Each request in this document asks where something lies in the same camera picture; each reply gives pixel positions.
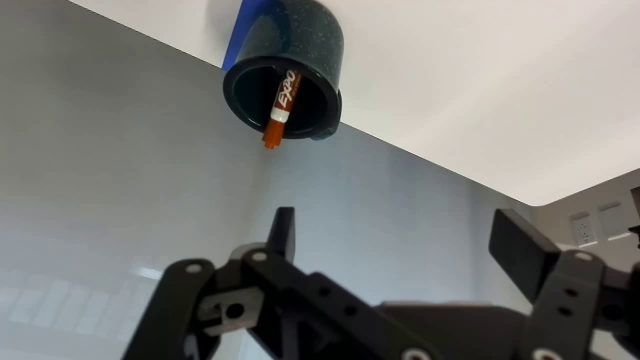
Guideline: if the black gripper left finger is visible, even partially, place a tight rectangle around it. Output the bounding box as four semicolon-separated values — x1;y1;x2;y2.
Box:
122;209;440;360

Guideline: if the dark speckled cup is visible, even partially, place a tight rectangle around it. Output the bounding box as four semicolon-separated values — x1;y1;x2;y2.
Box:
224;0;344;141

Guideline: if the orange expo marker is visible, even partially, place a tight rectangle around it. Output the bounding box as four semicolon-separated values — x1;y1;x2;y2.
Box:
261;71;301;151

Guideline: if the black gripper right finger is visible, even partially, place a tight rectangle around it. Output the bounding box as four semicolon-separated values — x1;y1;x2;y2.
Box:
488;211;640;360

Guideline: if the blue tape line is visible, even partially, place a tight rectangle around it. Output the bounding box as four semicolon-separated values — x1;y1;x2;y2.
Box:
222;0;255;72

